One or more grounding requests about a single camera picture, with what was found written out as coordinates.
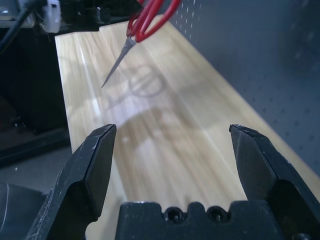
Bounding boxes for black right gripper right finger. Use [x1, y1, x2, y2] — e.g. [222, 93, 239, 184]
[229, 123, 320, 236]

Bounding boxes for black left camera cable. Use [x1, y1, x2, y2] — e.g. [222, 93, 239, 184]
[0, 0, 35, 52]

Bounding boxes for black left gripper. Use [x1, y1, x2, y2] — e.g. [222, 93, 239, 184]
[59, 0, 141, 33]

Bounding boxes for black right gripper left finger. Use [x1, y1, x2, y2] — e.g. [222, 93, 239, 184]
[25, 123, 118, 240]

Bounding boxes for red handled scissors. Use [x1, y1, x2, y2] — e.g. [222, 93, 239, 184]
[100, 0, 183, 89]

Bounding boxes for large black equipment case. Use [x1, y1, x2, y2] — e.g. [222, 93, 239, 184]
[0, 26, 72, 167]

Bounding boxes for grey metal pegboard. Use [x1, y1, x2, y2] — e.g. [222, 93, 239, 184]
[159, 0, 320, 173]

